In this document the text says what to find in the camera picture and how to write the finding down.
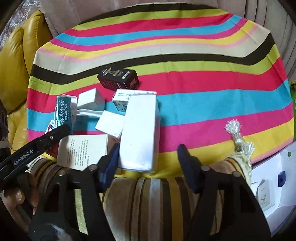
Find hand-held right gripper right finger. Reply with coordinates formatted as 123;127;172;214
177;144;271;241

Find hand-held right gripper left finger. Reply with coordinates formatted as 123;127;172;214
29;143;121;241

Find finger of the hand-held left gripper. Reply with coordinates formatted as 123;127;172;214
35;123;72;151

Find tall plain white box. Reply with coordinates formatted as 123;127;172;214
118;91;160;173

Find white box with blue label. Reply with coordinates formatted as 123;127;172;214
112;89;131;112

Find purple white cardboard box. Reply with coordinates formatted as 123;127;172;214
248;139;296;234

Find person's left hand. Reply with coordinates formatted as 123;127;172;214
0;176;38;216

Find teal toothpaste box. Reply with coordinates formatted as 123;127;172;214
54;95;78;135

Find cream box with text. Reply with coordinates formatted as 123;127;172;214
57;134;116;172

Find plain white flat box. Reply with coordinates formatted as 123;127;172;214
95;110;125;141

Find white grey cube box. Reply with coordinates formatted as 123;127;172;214
77;88;106;112

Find striped velvet cushion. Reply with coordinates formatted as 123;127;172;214
23;155;255;241

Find silver cushion tassel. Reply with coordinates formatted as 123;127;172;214
225;119;255;163

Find dark printed box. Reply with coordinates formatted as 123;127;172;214
97;66;139;91

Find yellow leather sofa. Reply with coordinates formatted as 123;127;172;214
0;10;53;153

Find colourful striped cloth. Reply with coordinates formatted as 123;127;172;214
26;2;294;179

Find floral patterned fabric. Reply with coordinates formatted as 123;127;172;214
0;0;44;42

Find green cartoon mat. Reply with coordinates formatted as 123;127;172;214
288;79;296;144

